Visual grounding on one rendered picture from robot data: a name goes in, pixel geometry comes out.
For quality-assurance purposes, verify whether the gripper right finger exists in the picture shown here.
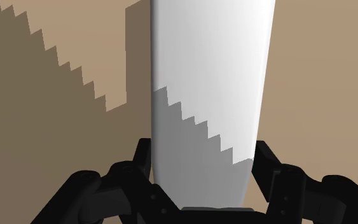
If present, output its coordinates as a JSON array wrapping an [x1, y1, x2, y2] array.
[[251, 140, 358, 224]]

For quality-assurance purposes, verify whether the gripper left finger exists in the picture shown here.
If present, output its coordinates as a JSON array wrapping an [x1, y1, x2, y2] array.
[[31, 137, 180, 224]]

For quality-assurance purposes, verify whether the white tapered tall object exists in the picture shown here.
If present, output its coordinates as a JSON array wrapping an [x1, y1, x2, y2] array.
[[149, 0, 277, 213]]

